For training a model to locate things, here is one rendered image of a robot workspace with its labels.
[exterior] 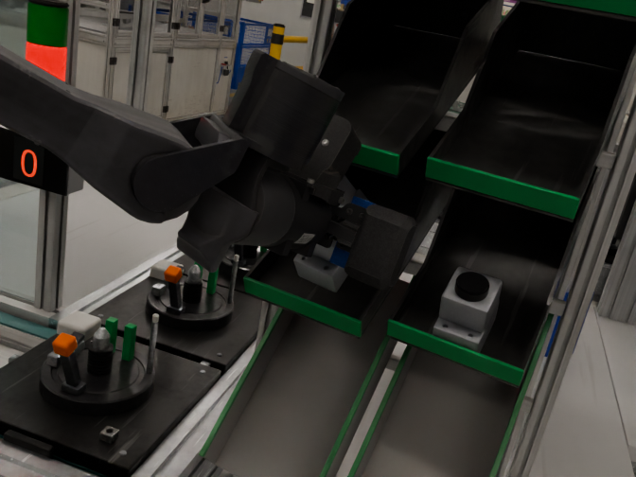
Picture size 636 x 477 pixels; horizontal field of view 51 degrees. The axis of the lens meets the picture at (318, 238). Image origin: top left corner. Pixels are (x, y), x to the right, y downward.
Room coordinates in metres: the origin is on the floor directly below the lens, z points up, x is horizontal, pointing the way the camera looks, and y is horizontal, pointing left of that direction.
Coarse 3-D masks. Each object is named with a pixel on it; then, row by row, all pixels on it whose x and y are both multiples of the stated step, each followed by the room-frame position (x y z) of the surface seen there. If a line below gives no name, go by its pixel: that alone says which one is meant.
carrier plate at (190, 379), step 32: (32, 352) 0.78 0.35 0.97; (160, 352) 0.84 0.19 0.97; (0, 384) 0.70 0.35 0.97; (32, 384) 0.71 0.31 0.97; (160, 384) 0.76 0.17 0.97; (192, 384) 0.78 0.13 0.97; (0, 416) 0.64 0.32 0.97; (32, 416) 0.65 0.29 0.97; (64, 416) 0.66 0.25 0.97; (96, 416) 0.67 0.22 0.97; (128, 416) 0.68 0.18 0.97; (160, 416) 0.70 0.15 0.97; (64, 448) 0.61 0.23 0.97; (96, 448) 0.62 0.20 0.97; (128, 448) 0.63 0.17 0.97
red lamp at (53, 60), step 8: (32, 48) 0.87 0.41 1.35; (40, 48) 0.87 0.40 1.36; (48, 48) 0.88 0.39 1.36; (56, 48) 0.88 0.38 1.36; (64, 48) 0.90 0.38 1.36; (32, 56) 0.87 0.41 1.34; (40, 56) 0.87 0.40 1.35; (48, 56) 0.88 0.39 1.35; (56, 56) 0.88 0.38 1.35; (64, 56) 0.90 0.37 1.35; (40, 64) 0.87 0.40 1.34; (48, 64) 0.88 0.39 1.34; (56, 64) 0.88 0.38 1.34; (64, 64) 0.90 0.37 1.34; (48, 72) 0.88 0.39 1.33; (56, 72) 0.88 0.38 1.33; (64, 72) 0.90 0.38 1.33; (64, 80) 0.90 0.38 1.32
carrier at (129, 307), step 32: (160, 288) 0.98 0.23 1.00; (192, 288) 0.97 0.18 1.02; (224, 288) 1.10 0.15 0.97; (128, 320) 0.92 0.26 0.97; (160, 320) 0.92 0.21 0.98; (192, 320) 0.92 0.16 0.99; (224, 320) 0.96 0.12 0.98; (256, 320) 1.00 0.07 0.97; (192, 352) 0.86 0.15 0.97; (224, 352) 0.88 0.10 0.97
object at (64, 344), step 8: (64, 336) 0.67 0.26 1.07; (72, 336) 0.67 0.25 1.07; (80, 336) 0.69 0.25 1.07; (56, 344) 0.66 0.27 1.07; (64, 344) 0.66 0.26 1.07; (72, 344) 0.66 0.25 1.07; (56, 352) 0.66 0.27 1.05; (64, 352) 0.65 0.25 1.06; (72, 352) 0.66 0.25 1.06; (64, 360) 0.67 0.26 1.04; (72, 360) 0.67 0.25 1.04; (64, 368) 0.67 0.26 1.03; (72, 368) 0.67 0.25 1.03; (64, 376) 0.68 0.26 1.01; (72, 376) 0.67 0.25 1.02; (72, 384) 0.68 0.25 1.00
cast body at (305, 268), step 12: (336, 240) 0.56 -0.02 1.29; (324, 252) 0.57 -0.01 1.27; (300, 264) 0.58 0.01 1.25; (312, 264) 0.58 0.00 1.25; (324, 264) 0.57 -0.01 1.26; (300, 276) 0.60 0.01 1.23; (312, 276) 0.58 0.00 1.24; (324, 276) 0.57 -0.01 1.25; (336, 276) 0.57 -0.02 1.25; (336, 288) 0.58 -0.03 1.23
